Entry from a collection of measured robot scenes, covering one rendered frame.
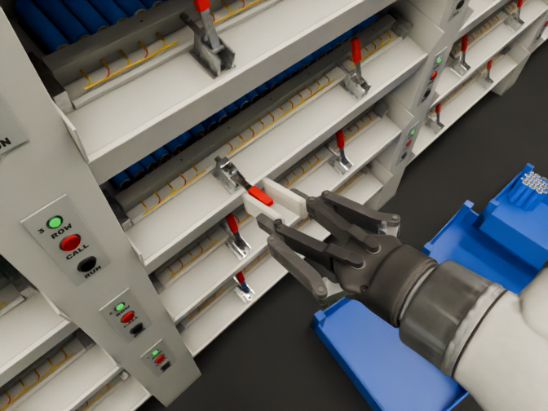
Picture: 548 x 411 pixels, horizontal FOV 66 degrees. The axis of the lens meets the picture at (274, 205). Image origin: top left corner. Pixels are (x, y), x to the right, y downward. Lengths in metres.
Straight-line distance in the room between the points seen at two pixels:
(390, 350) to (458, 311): 0.66
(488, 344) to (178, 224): 0.37
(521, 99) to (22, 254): 1.56
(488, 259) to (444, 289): 0.84
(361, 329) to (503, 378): 0.69
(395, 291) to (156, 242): 0.29
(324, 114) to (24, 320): 0.48
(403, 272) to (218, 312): 0.55
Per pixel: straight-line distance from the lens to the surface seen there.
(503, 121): 1.59
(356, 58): 0.68
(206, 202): 0.56
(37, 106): 0.34
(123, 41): 0.44
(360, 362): 1.01
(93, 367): 0.71
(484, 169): 1.41
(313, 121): 0.66
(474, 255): 1.21
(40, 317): 0.55
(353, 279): 0.42
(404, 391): 1.02
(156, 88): 0.43
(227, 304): 0.90
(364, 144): 0.90
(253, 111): 0.62
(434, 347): 0.39
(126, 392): 0.88
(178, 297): 0.71
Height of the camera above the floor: 0.96
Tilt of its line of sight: 55 degrees down
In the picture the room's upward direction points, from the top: straight up
